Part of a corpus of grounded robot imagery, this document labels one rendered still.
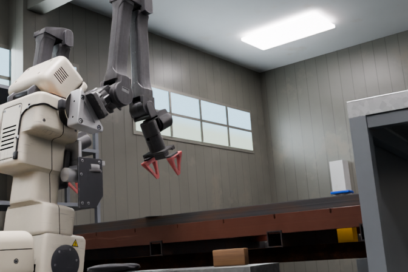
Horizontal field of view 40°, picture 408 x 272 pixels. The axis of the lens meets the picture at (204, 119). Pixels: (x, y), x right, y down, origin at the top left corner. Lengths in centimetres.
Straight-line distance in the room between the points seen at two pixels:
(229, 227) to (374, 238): 64
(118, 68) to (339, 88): 775
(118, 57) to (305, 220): 79
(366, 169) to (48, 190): 96
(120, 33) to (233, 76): 764
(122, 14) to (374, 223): 108
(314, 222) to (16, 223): 91
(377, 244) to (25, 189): 104
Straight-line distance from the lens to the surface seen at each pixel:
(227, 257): 178
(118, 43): 190
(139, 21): 201
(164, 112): 199
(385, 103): 137
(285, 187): 971
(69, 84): 190
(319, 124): 950
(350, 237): 189
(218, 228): 188
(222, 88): 916
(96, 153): 580
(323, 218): 174
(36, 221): 178
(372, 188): 135
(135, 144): 737
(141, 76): 194
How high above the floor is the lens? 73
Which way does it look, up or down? 13 degrees up
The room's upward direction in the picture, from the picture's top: 4 degrees counter-clockwise
